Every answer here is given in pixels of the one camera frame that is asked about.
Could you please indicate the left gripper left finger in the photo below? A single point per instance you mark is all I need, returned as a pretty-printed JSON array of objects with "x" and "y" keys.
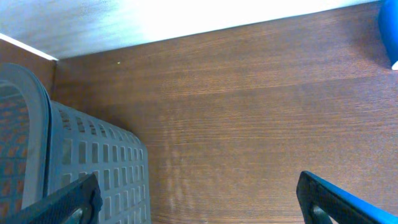
[{"x": 78, "y": 202}]

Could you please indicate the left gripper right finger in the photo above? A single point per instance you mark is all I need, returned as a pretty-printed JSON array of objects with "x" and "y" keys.
[{"x": 323, "y": 202}]

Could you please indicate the white barcode scanner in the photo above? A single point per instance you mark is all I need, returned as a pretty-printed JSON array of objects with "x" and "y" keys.
[{"x": 387, "y": 20}]

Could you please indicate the grey plastic mesh basket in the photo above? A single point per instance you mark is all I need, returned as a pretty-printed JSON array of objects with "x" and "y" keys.
[{"x": 45, "y": 146}]

